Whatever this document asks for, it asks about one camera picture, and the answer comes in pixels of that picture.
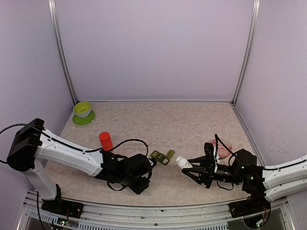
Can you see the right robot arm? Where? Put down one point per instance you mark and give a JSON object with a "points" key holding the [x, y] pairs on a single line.
{"points": [[261, 182]]}

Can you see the green weekly pill organizer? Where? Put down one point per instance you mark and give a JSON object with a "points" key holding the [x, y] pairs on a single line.
{"points": [[164, 159]]}

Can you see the orange pill bottle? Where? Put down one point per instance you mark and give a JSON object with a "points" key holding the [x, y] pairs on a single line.
{"points": [[105, 140]]}

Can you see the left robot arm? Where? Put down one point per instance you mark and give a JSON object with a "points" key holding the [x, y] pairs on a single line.
{"points": [[34, 143]]}

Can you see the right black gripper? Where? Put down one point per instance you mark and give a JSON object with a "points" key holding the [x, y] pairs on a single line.
{"points": [[206, 178]]}

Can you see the small white pill bottle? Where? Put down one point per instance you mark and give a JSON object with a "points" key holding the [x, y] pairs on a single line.
{"points": [[183, 162]]}

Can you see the right aluminium frame post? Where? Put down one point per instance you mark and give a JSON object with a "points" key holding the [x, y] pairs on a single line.
{"points": [[248, 49]]}

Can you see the aluminium frame post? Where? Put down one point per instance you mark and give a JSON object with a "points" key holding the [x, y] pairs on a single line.
{"points": [[248, 49], [60, 48]]}

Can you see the red patterned bowl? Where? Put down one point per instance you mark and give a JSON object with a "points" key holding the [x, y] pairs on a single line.
{"points": [[222, 151]]}

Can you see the left aluminium frame post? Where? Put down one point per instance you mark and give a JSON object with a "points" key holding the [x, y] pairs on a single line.
{"points": [[60, 48]]}

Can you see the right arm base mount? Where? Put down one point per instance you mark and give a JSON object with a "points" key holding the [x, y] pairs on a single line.
{"points": [[248, 207]]}

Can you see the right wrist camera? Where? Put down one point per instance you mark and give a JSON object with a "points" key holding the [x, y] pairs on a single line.
{"points": [[212, 158]]}

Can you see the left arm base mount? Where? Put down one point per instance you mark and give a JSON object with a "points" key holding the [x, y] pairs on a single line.
{"points": [[63, 207]]}

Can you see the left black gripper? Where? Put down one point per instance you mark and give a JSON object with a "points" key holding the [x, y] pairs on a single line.
{"points": [[138, 189]]}

